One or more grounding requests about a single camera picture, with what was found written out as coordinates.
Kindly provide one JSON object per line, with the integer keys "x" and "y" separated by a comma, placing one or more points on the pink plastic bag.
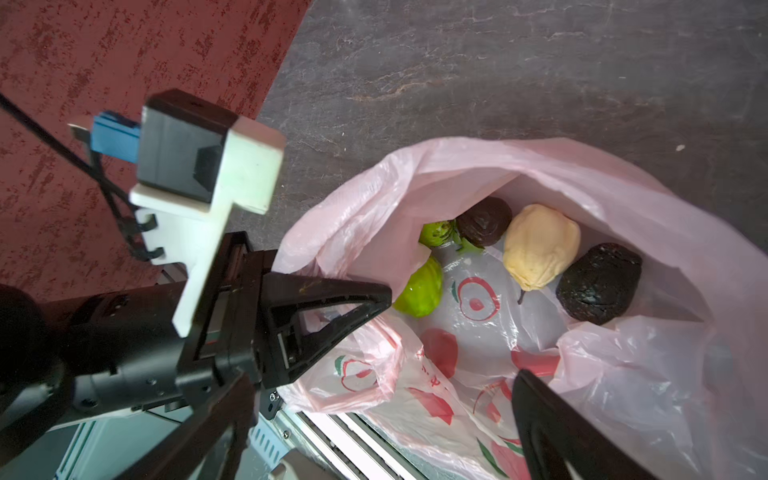
{"x": 678, "y": 382}

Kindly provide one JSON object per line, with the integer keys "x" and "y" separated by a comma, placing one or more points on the black avocado fruit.
{"x": 601, "y": 284}

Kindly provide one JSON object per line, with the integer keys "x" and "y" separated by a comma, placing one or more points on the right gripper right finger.
{"x": 558, "y": 443}

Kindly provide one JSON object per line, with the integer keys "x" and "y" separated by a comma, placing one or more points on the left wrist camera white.
{"x": 196, "y": 162}

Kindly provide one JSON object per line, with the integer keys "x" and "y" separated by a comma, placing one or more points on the beige fruit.
{"x": 540, "y": 244}

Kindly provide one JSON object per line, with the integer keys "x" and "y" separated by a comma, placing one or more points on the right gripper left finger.
{"x": 209, "y": 444}

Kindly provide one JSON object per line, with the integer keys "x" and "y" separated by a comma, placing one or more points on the dark purple fruit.
{"x": 484, "y": 223}

